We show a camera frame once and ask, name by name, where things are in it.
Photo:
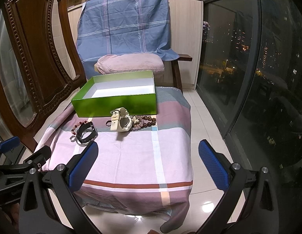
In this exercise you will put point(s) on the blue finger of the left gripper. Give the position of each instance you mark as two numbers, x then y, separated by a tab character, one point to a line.
40	157
9	144

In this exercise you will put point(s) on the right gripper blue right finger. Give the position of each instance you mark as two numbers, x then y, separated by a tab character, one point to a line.
249	203

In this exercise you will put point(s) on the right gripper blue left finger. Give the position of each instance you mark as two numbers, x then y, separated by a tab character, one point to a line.
37	213

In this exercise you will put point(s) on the black wrist watch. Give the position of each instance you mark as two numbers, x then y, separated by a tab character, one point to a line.
86	134

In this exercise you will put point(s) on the cream white wrist watch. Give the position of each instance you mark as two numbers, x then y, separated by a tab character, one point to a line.
120	120

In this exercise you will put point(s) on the pink plaid cloth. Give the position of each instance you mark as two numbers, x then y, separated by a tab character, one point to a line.
148	171

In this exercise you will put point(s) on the green cardboard box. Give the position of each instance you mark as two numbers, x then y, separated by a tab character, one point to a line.
134	91

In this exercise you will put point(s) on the carved wooden chair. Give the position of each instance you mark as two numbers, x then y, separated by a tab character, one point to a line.
29	25

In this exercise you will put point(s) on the pink cushion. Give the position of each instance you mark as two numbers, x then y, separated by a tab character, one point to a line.
113	64

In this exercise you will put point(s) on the blue plaid cloth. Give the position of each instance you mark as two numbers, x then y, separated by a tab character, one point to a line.
122	27

